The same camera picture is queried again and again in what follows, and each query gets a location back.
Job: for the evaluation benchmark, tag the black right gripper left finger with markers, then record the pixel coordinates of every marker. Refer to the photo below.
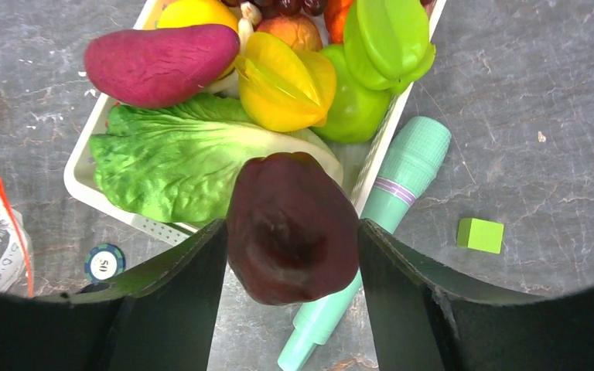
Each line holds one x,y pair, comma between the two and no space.
158,315

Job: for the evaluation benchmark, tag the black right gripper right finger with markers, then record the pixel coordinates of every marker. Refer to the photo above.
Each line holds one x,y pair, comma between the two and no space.
425,315

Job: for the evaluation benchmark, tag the dark red fake grapes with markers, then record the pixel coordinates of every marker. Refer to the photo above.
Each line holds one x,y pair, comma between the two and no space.
273,8

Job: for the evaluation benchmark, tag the small green cube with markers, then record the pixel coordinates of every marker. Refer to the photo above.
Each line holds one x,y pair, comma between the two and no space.
482,235

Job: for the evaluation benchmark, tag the fake orange pumpkin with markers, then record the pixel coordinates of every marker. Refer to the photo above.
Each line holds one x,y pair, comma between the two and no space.
335,16

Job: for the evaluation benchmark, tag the fake yellow lemon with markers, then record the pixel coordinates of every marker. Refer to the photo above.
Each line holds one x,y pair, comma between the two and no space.
196,12

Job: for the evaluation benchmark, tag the fake green lettuce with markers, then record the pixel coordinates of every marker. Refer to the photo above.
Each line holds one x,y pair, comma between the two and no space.
178,164

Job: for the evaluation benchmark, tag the green white poker chip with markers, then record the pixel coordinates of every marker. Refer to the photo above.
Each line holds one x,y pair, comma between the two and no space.
104,261

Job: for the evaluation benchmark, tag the yellow fake starfruit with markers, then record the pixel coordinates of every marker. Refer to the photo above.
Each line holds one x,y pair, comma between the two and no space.
283,89

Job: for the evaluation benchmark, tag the purple fake sweet potato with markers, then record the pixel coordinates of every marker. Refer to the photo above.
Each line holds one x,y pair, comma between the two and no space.
159,67

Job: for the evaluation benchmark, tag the fake peach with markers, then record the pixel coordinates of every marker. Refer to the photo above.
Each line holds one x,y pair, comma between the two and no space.
298,31

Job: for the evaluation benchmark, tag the green fake starfruit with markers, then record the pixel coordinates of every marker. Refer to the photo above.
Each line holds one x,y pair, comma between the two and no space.
387,44

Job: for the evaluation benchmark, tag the dark maroon fake fruit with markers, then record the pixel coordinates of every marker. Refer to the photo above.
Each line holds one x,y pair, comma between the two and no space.
292,232

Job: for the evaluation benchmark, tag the fake green apple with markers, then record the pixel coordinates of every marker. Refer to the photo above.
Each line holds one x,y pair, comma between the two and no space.
356,112

